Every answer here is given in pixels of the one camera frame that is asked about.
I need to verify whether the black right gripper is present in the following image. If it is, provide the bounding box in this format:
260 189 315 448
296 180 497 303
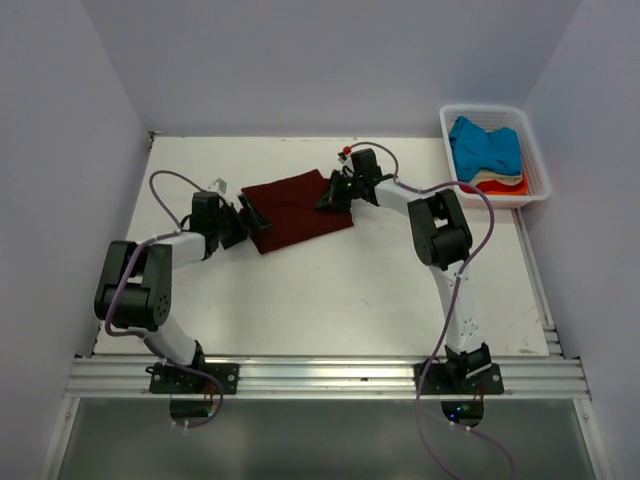
315 170 364 212

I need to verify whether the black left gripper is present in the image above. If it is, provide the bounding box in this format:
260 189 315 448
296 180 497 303
212 194 268 249

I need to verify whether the dark red t shirt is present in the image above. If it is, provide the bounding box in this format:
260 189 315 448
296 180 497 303
241 169 354 255

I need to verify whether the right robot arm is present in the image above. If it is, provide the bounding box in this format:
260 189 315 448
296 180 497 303
315 143 492 393

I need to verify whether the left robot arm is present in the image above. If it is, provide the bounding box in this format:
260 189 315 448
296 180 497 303
94 191 271 394

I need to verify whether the cream t shirt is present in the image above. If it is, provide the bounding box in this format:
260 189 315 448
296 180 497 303
471 169 523 186

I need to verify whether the orange red t shirt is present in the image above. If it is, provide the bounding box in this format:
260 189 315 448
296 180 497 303
461 175 528 196

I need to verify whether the blue t shirt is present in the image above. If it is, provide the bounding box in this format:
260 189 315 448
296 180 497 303
448 116 522 183

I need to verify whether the white plastic basket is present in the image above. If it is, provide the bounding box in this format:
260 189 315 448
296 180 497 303
439 104 551 209

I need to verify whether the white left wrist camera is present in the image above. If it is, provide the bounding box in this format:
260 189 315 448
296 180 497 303
206 178 227 196

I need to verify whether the aluminium mounting rail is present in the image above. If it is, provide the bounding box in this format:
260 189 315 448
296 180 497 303
64 355 590 400

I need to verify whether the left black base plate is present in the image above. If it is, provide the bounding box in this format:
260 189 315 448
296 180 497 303
145 362 240 395

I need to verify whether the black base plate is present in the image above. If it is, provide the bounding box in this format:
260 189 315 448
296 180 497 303
413 359 505 395
145 362 240 395

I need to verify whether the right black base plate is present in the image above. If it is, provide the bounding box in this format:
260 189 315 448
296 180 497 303
413 359 505 395

